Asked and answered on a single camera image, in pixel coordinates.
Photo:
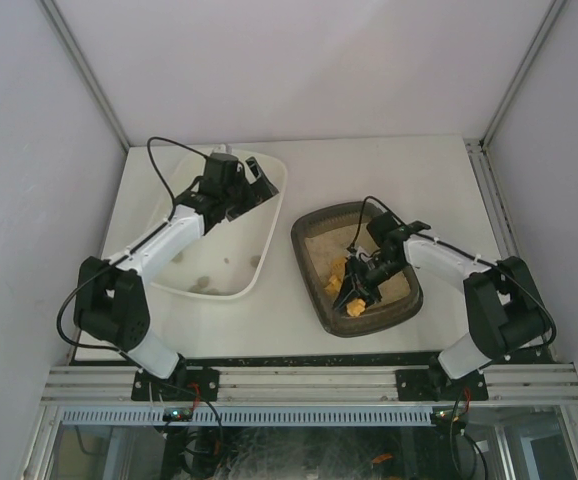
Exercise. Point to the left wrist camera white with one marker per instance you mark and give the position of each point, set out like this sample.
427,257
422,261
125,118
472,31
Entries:
222,149

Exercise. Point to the grey slotted cable duct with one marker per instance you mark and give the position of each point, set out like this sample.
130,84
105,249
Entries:
245,416

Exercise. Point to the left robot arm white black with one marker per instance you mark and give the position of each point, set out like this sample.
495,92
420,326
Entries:
110,299

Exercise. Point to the yellow litter scoop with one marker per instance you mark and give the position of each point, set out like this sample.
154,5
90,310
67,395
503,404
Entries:
335,281

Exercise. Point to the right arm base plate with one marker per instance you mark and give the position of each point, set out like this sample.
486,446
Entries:
431,383

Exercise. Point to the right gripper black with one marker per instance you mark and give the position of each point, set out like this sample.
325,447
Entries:
360,282

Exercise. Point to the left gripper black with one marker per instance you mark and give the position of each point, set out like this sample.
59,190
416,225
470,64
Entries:
248,185

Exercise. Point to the aluminium front rail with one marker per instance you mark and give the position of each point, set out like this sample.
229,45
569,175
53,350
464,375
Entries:
502,385

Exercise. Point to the white plastic tub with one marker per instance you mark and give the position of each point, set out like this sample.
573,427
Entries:
248,236

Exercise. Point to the dark grey litter box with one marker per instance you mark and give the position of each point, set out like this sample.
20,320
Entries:
325,234

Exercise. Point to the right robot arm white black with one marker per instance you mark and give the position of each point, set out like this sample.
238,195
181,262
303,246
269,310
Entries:
504,309

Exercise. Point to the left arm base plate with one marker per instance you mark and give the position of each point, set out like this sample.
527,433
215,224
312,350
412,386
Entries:
186,384

